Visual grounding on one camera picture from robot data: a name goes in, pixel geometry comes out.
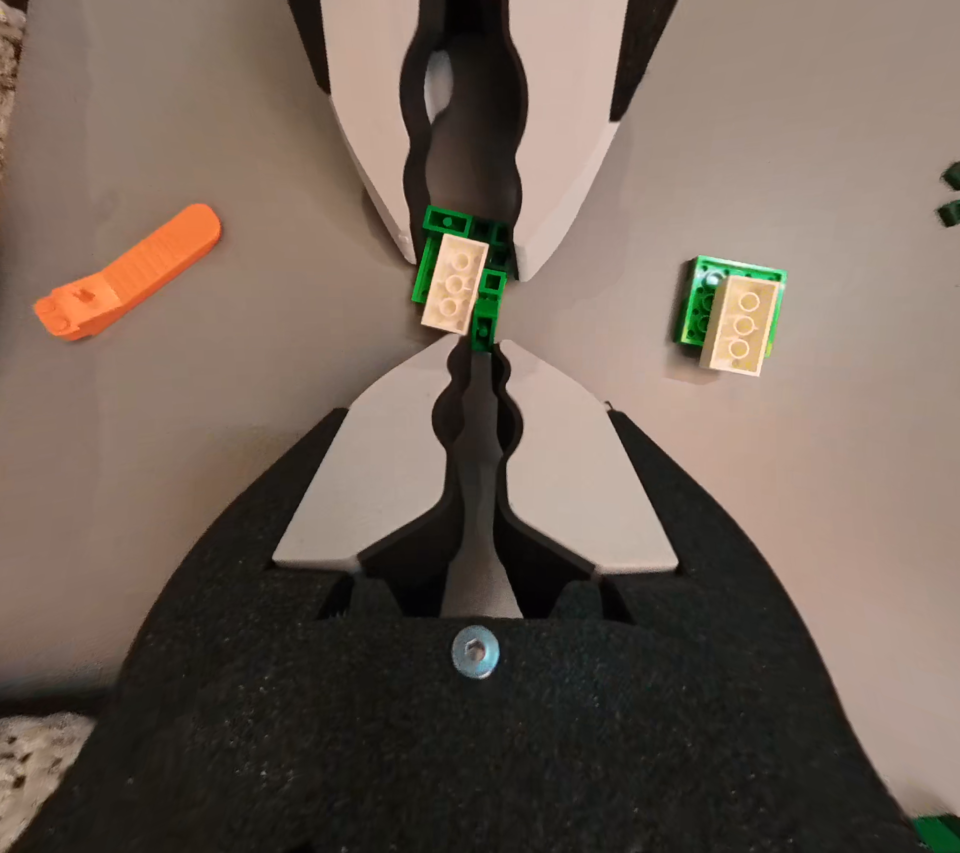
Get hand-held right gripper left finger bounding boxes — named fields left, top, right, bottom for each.
left=271, top=334, right=470, bottom=618

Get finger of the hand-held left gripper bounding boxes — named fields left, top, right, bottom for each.
left=307, top=0, right=455, bottom=267
left=480, top=0, right=648, bottom=283

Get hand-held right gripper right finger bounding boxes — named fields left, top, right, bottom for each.
left=491, top=340, right=680, bottom=620

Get green plate with white brick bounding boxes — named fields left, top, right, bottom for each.
left=673, top=255, right=789, bottom=378
left=411, top=204, right=519, bottom=335

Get person's left forearm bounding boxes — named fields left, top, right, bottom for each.
left=0, top=0, right=39, bottom=142

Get orange lego brick separator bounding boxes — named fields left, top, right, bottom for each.
left=32, top=202, right=223, bottom=343

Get green plastic piece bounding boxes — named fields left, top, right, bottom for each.
left=911, top=814, right=960, bottom=853

